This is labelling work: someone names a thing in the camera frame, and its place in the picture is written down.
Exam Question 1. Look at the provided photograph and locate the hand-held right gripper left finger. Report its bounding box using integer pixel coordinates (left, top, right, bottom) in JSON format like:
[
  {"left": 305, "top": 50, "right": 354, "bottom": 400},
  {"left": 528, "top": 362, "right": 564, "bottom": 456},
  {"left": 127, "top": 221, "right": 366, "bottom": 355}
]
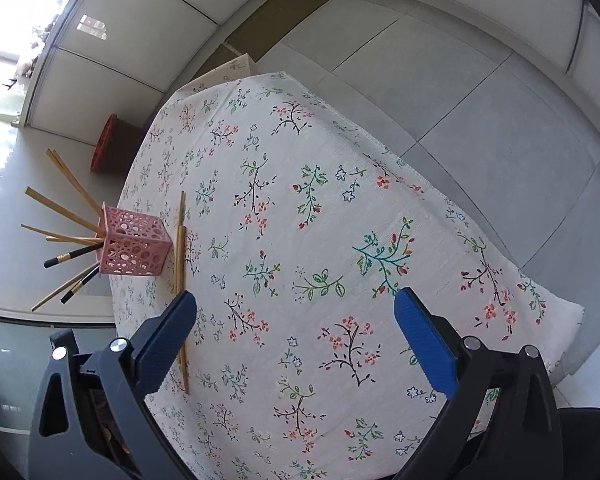
[{"left": 27, "top": 290, "right": 198, "bottom": 480}]

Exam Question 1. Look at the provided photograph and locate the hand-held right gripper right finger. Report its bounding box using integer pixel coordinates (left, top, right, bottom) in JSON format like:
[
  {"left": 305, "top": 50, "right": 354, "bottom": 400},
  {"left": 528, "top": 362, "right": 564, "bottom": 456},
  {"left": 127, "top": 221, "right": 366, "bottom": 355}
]
[{"left": 392, "top": 287, "right": 566, "bottom": 480}]

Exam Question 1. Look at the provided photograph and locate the pink perforated chopstick holder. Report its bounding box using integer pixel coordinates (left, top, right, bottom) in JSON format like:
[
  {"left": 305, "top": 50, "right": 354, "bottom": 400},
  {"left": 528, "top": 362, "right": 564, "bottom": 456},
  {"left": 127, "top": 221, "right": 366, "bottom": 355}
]
[{"left": 96, "top": 202, "right": 173, "bottom": 277}]

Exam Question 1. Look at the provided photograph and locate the dark chopstick with gold band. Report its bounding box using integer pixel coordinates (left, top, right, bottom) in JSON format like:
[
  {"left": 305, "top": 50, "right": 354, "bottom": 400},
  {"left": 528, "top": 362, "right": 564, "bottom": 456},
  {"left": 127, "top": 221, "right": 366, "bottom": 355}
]
[
  {"left": 43, "top": 243, "right": 104, "bottom": 269},
  {"left": 60, "top": 266, "right": 101, "bottom": 305}
]

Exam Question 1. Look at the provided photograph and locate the brown trash bin red rim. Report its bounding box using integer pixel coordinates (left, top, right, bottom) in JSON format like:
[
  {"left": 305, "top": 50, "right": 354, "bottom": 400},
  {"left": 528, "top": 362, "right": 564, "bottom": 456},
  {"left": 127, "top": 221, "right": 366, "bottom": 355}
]
[{"left": 91, "top": 113, "right": 147, "bottom": 176}]

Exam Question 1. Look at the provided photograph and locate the floral tablecloth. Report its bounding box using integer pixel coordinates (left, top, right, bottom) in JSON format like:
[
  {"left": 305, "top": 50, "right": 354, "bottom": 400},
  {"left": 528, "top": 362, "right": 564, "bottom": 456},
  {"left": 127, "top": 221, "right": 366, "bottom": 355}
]
[{"left": 109, "top": 71, "right": 583, "bottom": 480}]

